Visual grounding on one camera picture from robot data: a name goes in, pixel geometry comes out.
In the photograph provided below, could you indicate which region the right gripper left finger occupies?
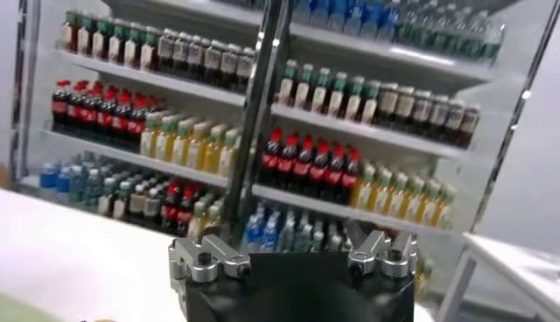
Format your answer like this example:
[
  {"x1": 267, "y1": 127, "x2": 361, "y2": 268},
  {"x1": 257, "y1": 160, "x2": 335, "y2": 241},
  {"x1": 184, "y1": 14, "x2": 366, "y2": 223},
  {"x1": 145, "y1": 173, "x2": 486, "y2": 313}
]
[{"x1": 168, "y1": 233, "x2": 253, "y2": 293}]

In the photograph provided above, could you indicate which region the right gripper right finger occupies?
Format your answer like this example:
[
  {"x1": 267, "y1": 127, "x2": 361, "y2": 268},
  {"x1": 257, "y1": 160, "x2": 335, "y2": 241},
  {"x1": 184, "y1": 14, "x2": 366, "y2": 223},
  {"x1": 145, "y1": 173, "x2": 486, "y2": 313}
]
[{"x1": 347, "y1": 230, "x2": 420, "y2": 281}]

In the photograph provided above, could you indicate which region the yellow juice bottle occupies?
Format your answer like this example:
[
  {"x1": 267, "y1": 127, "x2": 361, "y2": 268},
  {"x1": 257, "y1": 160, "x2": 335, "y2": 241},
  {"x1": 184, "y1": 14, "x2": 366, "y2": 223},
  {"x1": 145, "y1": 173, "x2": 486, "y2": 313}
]
[
  {"x1": 218, "y1": 129, "x2": 241, "y2": 179},
  {"x1": 420, "y1": 181, "x2": 443, "y2": 227},
  {"x1": 187, "y1": 200, "x2": 207, "y2": 240},
  {"x1": 388, "y1": 173, "x2": 410, "y2": 218},
  {"x1": 354, "y1": 164, "x2": 376, "y2": 209},
  {"x1": 186, "y1": 122, "x2": 209, "y2": 171},
  {"x1": 204, "y1": 204, "x2": 222, "y2": 233},
  {"x1": 155, "y1": 116, "x2": 175, "y2": 162},
  {"x1": 203, "y1": 125, "x2": 227, "y2": 174},
  {"x1": 371, "y1": 169, "x2": 393, "y2": 214},
  {"x1": 139, "y1": 114, "x2": 158, "y2": 158},
  {"x1": 437, "y1": 185, "x2": 457, "y2": 231},
  {"x1": 171, "y1": 120, "x2": 193, "y2": 166},
  {"x1": 404, "y1": 177, "x2": 426, "y2": 222}
]

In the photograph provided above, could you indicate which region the red cap cola bottle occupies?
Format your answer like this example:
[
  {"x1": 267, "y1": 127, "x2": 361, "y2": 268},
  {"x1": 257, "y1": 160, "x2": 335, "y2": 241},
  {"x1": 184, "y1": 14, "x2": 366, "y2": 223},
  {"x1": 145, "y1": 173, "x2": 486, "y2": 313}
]
[
  {"x1": 81, "y1": 85, "x2": 102, "y2": 137},
  {"x1": 127, "y1": 94, "x2": 148, "y2": 152},
  {"x1": 51, "y1": 80, "x2": 71, "y2": 132},
  {"x1": 277, "y1": 131, "x2": 299, "y2": 192},
  {"x1": 161, "y1": 181, "x2": 181, "y2": 231},
  {"x1": 177, "y1": 185, "x2": 196, "y2": 235},
  {"x1": 339, "y1": 148, "x2": 362, "y2": 206},
  {"x1": 292, "y1": 135, "x2": 315, "y2": 194},
  {"x1": 324, "y1": 143, "x2": 347, "y2": 202},
  {"x1": 66, "y1": 80, "x2": 87, "y2": 135},
  {"x1": 308, "y1": 139, "x2": 330, "y2": 199},
  {"x1": 96, "y1": 87, "x2": 117, "y2": 142},
  {"x1": 112, "y1": 90, "x2": 132, "y2": 148},
  {"x1": 261, "y1": 127, "x2": 284, "y2": 187}
]

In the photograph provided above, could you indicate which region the white cap dark drink bottle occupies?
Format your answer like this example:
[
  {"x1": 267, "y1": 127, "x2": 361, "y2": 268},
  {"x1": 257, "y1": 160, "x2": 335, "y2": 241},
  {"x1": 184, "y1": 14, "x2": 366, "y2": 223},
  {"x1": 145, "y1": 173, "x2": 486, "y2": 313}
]
[
  {"x1": 112, "y1": 181, "x2": 132, "y2": 221},
  {"x1": 143, "y1": 187, "x2": 162, "y2": 220},
  {"x1": 98, "y1": 177, "x2": 117, "y2": 216},
  {"x1": 129, "y1": 184, "x2": 148, "y2": 218},
  {"x1": 325, "y1": 234, "x2": 345, "y2": 254},
  {"x1": 309, "y1": 230, "x2": 326, "y2": 254}
]

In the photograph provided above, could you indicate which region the blue water bottle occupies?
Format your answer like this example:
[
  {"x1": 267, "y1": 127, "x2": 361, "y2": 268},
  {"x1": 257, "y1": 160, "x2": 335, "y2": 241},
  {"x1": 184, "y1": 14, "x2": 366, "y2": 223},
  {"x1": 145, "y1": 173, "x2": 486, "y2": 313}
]
[
  {"x1": 242, "y1": 212, "x2": 263, "y2": 253},
  {"x1": 344, "y1": 0, "x2": 364, "y2": 35},
  {"x1": 260, "y1": 213, "x2": 281, "y2": 254},
  {"x1": 378, "y1": 0, "x2": 403, "y2": 43},
  {"x1": 39, "y1": 162, "x2": 59, "y2": 190},
  {"x1": 361, "y1": 0, "x2": 382, "y2": 39},
  {"x1": 56, "y1": 165, "x2": 74, "y2": 193},
  {"x1": 291, "y1": 0, "x2": 312, "y2": 25},
  {"x1": 327, "y1": 0, "x2": 347, "y2": 32},
  {"x1": 311, "y1": 0, "x2": 330, "y2": 28}
]

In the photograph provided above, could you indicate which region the clear green water bottle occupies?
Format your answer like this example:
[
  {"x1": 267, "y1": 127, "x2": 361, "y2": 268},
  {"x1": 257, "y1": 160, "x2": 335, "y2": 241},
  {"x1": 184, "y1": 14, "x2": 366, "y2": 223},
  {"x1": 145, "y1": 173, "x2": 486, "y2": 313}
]
[
  {"x1": 449, "y1": 10, "x2": 468, "y2": 56},
  {"x1": 432, "y1": 6, "x2": 452, "y2": 53},
  {"x1": 69, "y1": 164, "x2": 88, "y2": 203},
  {"x1": 277, "y1": 218, "x2": 297, "y2": 254},
  {"x1": 293, "y1": 222, "x2": 314, "y2": 254},
  {"x1": 85, "y1": 168, "x2": 102, "y2": 207},
  {"x1": 480, "y1": 19, "x2": 505, "y2": 65},
  {"x1": 465, "y1": 15, "x2": 485, "y2": 59},
  {"x1": 400, "y1": 0, "x2": 419, "y2": 45},
  {"x1": 415, "y1": 3, "x2": 435, "y2": 48}
]

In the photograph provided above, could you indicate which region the drinks display cabinet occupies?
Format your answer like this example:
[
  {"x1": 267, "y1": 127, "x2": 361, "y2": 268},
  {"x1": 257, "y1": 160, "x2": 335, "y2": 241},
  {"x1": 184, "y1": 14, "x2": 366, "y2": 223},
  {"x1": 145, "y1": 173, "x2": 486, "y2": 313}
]
[
  {"x1": 235, "y1": 0, "x2": 560, "y2": 316},
  {"x1": 10, "y1": 0, "x2": 268, "y2": 246}
]

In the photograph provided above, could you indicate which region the white side table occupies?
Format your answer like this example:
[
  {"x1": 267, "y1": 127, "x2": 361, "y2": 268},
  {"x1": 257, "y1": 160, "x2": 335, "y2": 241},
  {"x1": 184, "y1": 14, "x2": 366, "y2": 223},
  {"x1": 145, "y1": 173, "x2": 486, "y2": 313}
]
[{"x1": 435, "y1": 231, "x2": 560, "y2": 322}]

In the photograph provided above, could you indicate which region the green cap dark tea bottle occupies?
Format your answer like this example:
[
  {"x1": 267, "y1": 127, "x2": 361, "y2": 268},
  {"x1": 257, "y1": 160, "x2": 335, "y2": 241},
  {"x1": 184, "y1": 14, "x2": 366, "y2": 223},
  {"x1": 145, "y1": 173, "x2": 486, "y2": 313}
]
[
  {"x1": 344, "y1": 74, "x2": 365, "y2": 122},
  {"x1": 107, "y1": 24, "x2": 126, "y2": 65},
  {"x1": 293, "y1": 64, "x2": 314, "y2": 110},
  {"x1": 139, "y1": 29, "x2": 159, "y2": 72},
  {"x1": 310, "y1": 67, "x2": 332, "y2": 114},
  {"x1": 327, "y1": 72, "x2": 348, "y2": 117},
  {"x1": 360, "y1": 79, "x2": 381, "y2": 125},
  {"x1": 76, "y1": 15, "x2": 94, "y2": 56},
  {"x1": 122, "y1": 25, "x2": 142, "y2": 69},
  {"x1": 90, "y1": 19, "x2": 109, "y2": 60},
  {"x1": 277, "y1": 59, "x2": 298, "y2": 106},
  {"x1": 60, "y1": 11, "x2": 79, "y2": 53}
]

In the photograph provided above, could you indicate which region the white cap dark label bottle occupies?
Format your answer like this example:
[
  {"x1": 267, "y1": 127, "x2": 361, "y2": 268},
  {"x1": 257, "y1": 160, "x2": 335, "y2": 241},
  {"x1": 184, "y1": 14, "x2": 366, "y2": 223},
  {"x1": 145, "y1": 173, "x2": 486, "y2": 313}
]
[
  {"x1": 172, "y1": 33, "x2": 190, "y2": 76},
  {"x1": 444, "y1": 99, "x2": 465, "y2": 144},
  {"x1": 412, "y1": 90, "x2": 432, "y2": 136},
  {"x1": 203, "y1": 39, "x2": 223, "y2": 84},
  {"x1": 157, "y1": 30, "x2": 176, "y2": 74},
  {"x1": 235, "y1": 46, "x2": 256, "y2": 92},
  {"x1": 220, "y1": 43, "x2": 240, "y2": 88},
  {"x1": 429, "y1": 94, "x2": 448, "y2": 140},
  {"x1": 458, "y1": 103, "x2": 481, "y2": 149},
  {"x1": 187, "y1": 37, "x2": 206, "y2": 80}
]

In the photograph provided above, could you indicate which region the beige label dark drink bottle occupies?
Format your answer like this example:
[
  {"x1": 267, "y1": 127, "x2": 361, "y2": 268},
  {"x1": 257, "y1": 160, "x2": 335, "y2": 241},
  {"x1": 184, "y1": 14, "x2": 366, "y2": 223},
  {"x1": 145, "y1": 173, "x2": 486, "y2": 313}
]
[
  {"x1": 378, "y1": 82, "x2": 398, "y2": 129},
  {"x1": 395, "y1": 86, "x2": 415, "y2": 132}
]

